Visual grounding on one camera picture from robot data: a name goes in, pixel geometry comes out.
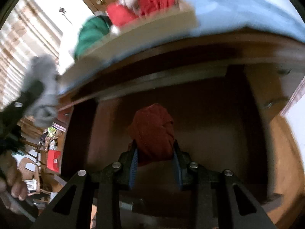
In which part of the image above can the shallow cardboard tray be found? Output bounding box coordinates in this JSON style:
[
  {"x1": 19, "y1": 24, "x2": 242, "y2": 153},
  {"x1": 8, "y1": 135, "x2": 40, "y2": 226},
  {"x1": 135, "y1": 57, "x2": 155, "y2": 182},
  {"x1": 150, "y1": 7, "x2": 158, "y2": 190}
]
[{"x1": 58, "y1": 0, "x2": 199, "y2": 86}]

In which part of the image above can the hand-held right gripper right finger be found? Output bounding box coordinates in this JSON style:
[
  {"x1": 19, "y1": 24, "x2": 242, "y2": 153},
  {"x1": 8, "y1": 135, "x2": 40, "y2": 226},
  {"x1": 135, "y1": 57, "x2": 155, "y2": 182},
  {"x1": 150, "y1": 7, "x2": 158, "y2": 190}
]
[{"x1": 173, "y1": 143, "x2": 277, "y2": 229}]

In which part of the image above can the green underwear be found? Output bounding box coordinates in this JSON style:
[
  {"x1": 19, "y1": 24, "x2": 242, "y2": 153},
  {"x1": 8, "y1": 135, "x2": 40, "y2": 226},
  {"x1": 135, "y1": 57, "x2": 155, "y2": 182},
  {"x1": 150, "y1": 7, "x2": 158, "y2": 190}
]
[{"x1": 74, "y1": 15, "x2": 112, "y2": 60}]

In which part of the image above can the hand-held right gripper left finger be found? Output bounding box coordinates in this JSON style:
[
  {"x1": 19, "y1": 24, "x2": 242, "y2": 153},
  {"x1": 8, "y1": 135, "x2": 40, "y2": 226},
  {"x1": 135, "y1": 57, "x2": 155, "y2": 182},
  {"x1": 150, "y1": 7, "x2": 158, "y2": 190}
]
[{"x1": 31, "y1": 143, "x2": 139, "y2": 229}]

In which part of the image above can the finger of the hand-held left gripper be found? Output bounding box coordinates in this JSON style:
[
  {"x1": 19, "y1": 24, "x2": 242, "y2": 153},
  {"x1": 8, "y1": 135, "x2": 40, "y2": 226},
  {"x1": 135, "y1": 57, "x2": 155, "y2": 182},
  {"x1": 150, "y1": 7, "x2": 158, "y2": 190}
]
[{"x1": 13, "y1": 80, "x2": 46, "y2": 115}]

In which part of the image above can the wooden desk drawer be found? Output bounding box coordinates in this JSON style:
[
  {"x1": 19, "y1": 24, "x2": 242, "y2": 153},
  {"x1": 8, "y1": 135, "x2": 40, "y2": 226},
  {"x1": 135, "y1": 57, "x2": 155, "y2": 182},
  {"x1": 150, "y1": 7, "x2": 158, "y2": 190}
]
[{"x1": 61, "y1": 69, "x2": 272, "y2": 229}]

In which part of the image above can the person's left hand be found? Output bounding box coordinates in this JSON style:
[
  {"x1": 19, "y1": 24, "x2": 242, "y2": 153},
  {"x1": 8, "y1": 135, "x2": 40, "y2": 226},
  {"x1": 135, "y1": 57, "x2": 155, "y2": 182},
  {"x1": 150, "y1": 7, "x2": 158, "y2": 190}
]
[{"x1": 0, "y1": 151, "x2": 28, "y2": 201}]

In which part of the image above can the red box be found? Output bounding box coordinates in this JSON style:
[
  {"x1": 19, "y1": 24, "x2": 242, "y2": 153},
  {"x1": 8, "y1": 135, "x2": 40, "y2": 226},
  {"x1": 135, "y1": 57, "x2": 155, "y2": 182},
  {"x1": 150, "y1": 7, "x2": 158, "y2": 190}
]
[{"x1": 46, "y1": 150, "x2": 63, "y2": 173}]

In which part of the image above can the beige patterned curtain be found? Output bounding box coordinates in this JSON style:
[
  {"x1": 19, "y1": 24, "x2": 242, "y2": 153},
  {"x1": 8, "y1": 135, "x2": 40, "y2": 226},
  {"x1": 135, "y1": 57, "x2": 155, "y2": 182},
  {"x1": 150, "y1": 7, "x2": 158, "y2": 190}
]
[{"x1": 0, "y1": 0, "x2": 60, "y2": 110}]

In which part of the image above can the grey underwear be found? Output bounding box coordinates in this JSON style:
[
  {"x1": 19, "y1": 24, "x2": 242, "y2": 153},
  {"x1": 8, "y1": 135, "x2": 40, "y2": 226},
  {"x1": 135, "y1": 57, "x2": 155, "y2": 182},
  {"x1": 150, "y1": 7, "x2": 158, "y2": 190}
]
[{"x1": 22, "y1": 55, "x2": 62, "y2": 128}]

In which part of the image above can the pink patterned cloth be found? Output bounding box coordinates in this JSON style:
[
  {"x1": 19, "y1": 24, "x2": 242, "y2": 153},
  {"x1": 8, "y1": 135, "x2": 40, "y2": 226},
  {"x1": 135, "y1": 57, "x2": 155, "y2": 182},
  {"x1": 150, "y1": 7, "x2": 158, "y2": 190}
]
[{"x1": 280, "y1": 76, "x2": 305, "y2": 117}]

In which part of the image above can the blue checked tablecloth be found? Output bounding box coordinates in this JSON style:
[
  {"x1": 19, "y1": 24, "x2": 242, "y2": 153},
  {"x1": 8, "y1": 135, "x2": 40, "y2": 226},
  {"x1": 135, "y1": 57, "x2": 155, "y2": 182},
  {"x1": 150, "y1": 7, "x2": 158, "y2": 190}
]
[{"x1": 57, "y1": 0, "x2": 305, "y2": 96}]

